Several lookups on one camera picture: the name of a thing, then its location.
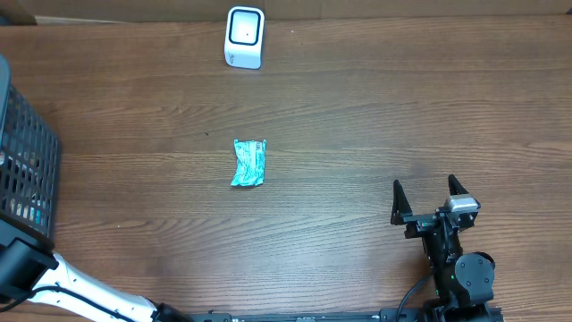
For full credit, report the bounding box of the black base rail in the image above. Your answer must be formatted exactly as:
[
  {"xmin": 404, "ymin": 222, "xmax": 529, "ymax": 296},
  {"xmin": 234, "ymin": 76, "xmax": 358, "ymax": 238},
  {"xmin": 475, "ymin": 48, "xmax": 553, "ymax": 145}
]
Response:
[{"xmin": 189, "ymin": 308, "xmax": 505, "ymax": 322}]

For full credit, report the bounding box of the teal snack packet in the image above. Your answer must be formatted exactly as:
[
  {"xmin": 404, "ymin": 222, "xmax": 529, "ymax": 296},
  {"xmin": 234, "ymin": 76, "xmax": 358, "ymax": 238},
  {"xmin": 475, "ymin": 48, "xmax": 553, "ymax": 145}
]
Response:
[{"xmin": 231, "ymin": 139, "xmax": 266, "ymax": 187}]

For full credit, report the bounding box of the white barcode scanner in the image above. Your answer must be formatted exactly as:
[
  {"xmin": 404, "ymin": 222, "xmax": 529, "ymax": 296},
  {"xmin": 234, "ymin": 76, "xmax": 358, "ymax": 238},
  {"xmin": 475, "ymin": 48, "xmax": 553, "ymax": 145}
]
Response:
[{"xmin": 223, "ymin": 6, "xmax": 265, "ymax": 70}]

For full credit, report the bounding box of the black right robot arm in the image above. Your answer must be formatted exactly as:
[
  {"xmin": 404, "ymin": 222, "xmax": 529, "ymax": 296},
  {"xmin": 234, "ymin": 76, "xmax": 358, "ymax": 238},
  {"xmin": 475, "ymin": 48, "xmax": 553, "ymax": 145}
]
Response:
[{"xmin": 391, "ymin": 174, "xmax": 501, "ymax": 321}]

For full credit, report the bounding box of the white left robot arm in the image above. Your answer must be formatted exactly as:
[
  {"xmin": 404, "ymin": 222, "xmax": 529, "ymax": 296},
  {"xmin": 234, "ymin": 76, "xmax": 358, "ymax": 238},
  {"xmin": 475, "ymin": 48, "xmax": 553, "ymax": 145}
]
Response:
[{"xmin": 1, "ymin": 239, "xmax": 190, "ymax": 322}]

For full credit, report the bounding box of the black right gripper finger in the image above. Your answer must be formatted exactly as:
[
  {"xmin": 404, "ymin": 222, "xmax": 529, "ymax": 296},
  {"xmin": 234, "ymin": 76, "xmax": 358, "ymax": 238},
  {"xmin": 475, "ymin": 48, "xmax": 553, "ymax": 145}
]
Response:
[
  {"xmin": 448, "ymin": 174, "xmax": 468, "ymax": 196},
  {"xmin": 391, "ymin": 180, "xmax": 412, "ymax": 225}
]

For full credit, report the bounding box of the black mesh basket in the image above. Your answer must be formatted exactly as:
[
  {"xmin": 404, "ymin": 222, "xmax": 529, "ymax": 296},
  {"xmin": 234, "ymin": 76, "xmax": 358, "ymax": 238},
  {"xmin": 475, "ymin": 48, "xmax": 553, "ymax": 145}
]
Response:
[{"xmin": 1, "ymin": 58, "xmax": 61, "ymax": 241}]

